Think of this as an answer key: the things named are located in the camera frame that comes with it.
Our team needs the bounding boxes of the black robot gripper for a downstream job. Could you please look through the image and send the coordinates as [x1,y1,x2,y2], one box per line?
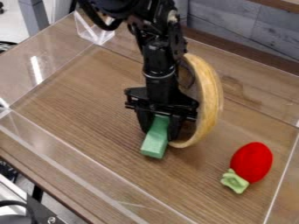
[124,87,200,141]

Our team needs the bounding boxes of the green rectangular block stick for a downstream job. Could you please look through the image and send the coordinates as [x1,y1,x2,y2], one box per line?
[141,115,169,159]

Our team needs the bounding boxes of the brown wooden bowl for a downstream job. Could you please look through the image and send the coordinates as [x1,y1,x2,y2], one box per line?
[169,53,223,149]

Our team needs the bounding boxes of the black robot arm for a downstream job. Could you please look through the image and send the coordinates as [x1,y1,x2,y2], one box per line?
[77,0,199,141]

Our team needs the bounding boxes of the red plush strawberry toy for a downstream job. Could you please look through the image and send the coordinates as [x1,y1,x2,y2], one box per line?
[220,142,274,194]

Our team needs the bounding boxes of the clear acrylic tray wall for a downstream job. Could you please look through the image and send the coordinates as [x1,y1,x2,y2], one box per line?
[0,97,196,224]

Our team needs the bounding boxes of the clear acrylic corner bracket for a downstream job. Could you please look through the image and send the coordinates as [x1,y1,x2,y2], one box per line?
[73,11,116,46]

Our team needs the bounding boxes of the black cable under table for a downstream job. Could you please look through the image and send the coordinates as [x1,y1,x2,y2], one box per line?
[0,199,40,224]

